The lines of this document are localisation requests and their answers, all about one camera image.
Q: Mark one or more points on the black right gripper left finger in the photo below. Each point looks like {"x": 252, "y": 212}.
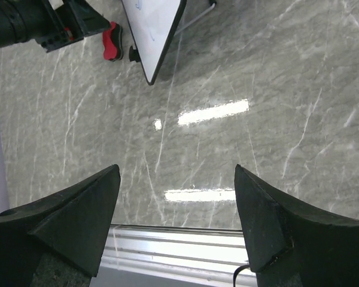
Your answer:
{"x": 59, "y": 240}

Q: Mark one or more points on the white whiteboard black frame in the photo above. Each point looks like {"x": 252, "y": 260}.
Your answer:
{"x": 153, "y": 24}

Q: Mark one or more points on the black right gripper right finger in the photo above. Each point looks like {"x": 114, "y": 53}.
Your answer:
{"x": 293, "y": 243}

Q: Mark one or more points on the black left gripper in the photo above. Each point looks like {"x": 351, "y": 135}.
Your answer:
{"x": 70, "y": 23}

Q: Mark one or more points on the red black whiteboard eraser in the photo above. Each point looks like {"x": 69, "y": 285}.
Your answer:
{"x": 112, "y": 42}

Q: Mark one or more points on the aluminium mounting rail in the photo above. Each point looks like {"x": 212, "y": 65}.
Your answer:
{"x": 194, "y": 255}

